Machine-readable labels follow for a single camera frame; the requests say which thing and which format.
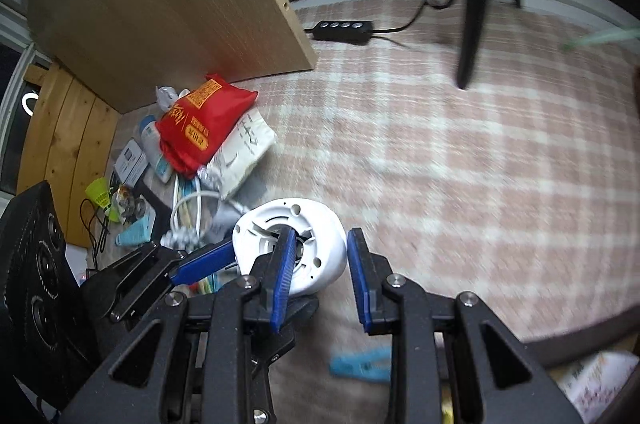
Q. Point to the black storage box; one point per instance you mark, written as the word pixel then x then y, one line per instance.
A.
pixel 575 338

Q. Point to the red bag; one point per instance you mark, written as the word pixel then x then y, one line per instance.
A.
pixel 205 129

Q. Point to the teal packet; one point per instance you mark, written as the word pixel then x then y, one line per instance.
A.
pixel 136 230

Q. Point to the blue clip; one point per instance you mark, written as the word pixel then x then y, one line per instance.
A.
pixel 360 366

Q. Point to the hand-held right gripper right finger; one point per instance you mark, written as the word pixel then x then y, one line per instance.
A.
pixel 359 279

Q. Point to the small white blue box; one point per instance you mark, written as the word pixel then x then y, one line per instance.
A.
pixel 131 161

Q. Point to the white round device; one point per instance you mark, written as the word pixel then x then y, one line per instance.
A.
pixel 320 244

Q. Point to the white tube blue label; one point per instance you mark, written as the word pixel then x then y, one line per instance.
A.
pixel 152 144

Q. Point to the yellow-green shuttlecock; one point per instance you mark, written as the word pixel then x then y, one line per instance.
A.
pixel 99 194

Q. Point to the wooden board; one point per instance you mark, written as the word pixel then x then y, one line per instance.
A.
pixel 165 4

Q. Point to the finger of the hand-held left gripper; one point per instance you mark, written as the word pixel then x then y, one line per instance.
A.
pixel 205 261
pixel 302 311

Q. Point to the white bag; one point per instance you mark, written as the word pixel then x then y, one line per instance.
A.
pixel 245 149

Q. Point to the white printed box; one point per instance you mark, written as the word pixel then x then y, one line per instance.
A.
pixel 595 379

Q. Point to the clear plastic wrapper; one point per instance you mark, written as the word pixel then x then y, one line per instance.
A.
pixel 170 99

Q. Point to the pine slat panel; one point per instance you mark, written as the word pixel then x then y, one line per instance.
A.
pixel 65 144

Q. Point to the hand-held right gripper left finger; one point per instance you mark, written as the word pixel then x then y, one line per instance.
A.
pixel 282 279

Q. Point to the black power strip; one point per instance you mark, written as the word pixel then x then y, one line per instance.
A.
pixel 342 30

